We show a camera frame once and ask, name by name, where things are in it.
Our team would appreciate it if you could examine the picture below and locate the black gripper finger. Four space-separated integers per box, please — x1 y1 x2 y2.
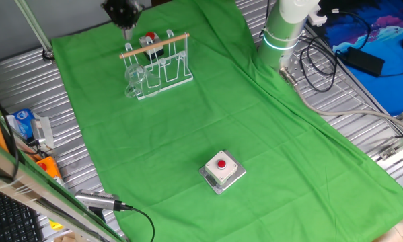
109 13 130 41
127 13 143 41

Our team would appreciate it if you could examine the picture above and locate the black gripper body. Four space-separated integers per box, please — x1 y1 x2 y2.
101 0 145 18

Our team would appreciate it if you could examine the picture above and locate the clear glass cup with handle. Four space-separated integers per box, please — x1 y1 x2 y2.
124 63 163 99

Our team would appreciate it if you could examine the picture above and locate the clear acrylic drying rack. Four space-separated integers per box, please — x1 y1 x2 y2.
119 29 194 101

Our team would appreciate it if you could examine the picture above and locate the grey red-button box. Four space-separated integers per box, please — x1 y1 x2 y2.
139 31 166 61

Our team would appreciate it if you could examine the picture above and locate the diagonal aluminium strut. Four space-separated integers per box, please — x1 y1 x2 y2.
14 0 56 63

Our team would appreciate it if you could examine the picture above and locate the grey finned metal device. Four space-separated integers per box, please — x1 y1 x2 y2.
30 116 55 149

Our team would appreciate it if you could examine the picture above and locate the blue tissue pack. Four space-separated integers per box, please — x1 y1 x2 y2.
5 108 37 140

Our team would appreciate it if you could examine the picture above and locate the orange box red button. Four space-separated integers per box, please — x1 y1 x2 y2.
35 156 63 179

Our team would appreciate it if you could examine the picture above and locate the green cloth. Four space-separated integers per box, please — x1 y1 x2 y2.
51 0 403 242

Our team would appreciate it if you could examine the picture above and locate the red-button box on plate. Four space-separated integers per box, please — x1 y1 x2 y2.
204 150 239 186

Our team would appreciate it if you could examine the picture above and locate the black keyboard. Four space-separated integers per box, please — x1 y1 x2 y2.
0 188 44 242

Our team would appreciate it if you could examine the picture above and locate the black power adapter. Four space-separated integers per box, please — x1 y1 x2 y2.
336 46 386 78

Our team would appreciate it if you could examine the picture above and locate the blue painted mat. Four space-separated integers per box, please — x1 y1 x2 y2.
317 0 403 117

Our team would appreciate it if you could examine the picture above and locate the black looped floor cable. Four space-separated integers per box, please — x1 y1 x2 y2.
299 35 340 94

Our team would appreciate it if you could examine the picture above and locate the silver camera on stand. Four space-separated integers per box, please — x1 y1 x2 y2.
74 188 121 212

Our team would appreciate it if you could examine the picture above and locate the black camera cable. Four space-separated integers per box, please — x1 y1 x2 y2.
115 200 156 242

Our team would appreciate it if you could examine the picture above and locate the aluminium frame beam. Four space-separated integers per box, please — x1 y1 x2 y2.
0 134 126 242

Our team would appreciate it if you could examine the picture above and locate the grey corrugated hose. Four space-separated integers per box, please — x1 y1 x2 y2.
279 66 403 135

